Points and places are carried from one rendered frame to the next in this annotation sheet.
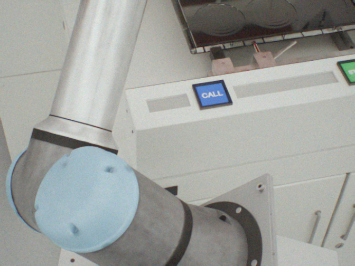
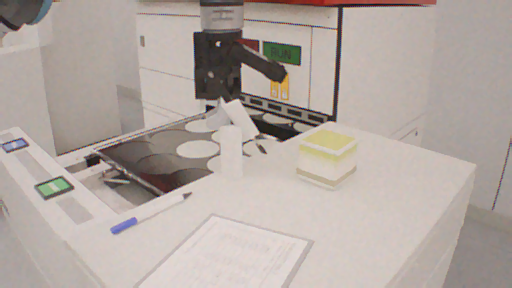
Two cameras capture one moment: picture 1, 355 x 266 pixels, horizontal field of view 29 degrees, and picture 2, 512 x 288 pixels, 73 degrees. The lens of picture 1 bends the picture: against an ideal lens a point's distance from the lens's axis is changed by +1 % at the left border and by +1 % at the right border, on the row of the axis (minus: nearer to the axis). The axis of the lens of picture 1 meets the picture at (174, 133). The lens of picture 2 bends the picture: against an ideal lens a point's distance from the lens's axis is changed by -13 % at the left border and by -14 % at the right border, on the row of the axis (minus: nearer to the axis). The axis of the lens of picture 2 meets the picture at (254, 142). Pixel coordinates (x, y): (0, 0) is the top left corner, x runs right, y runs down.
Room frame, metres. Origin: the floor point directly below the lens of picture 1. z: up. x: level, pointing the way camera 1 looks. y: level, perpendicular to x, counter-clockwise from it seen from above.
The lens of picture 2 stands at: (0.86, -0.94, 1.27)
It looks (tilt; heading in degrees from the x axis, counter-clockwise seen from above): 23 degrees down; 59
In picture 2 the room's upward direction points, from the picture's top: straight up
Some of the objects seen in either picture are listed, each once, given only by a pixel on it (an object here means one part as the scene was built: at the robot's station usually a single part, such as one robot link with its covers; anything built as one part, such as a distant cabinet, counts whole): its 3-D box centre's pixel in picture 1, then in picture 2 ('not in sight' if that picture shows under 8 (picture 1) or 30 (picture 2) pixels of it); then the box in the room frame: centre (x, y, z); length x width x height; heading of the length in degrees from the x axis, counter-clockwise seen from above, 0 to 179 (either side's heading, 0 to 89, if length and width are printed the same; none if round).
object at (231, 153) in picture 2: not in sight; (238, 135); (1.14, -0.42, 1.03); 0.06 x 0.04 x 0.13; 16
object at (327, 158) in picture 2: not in sight; (327, 158); (1.26, -0.51, 1.00); 0.07 x 0.07 x 0.07; 18
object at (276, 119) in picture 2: not in sight; (255, 125); (1.38, -0.08, 0.89); 0.44 x 0.02 x 0.10; 106
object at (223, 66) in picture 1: (226, 78); (68, 168); (0.89, -0.09, 0.89); 0.08 x 0.03 x 0.03; 16
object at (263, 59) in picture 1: (267, 72); (82, 180); (0.91, -0.17, 0.89); 0.08 x 0.03 x 0.03; 16
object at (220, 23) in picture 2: not in sight; (222, 18); (1.17, -0.32, 1.21); 0.08 x 0.08 x 0.05
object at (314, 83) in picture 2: not in sight; (213, 69); (1.35, 0.09, 1.02); 0.82 x 0.03 x 0.40; 106
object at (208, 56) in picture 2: not in sight; (218, 64); (1.17, -0.31, 1.12); 0.09 x 0.08 x 0.12; 156
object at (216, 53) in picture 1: (217, 56); (91, 159); (0.95, -0.08, 0.90); 0.04 x 0.02 x 0.03; 16
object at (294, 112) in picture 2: not in sight; (256, 102); (1.39, -0.08, 0.96); 0.44 x 0.01 x 0.02; 106
